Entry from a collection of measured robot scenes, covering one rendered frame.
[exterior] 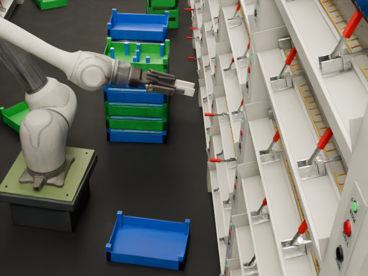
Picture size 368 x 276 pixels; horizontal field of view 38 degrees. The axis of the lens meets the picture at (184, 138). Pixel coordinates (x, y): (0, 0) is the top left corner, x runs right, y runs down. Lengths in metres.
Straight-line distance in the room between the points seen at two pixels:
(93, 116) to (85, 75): 1.24
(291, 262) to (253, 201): 0.40
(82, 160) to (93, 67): 0.68
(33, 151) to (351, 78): 1.51
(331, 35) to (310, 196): 0.25
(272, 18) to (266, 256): 0.53
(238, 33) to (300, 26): 0.84
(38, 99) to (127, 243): 0.67
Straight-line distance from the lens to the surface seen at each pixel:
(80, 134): 2.77
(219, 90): 2.09
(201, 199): 2.38
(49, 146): 2.06
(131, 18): 2.94
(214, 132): 2.20
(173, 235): 2.22
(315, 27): 0.90
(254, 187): 1.40
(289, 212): 1.07
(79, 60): 1.71
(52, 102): 2.17
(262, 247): 1.26
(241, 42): 1.67
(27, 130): 2.05
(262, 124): 1.30
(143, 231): 2.23
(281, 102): 1.05
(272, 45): 1.22
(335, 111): 0.70
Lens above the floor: 1.63
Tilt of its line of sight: 37 degrees down
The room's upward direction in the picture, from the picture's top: 2 degrees clockwise
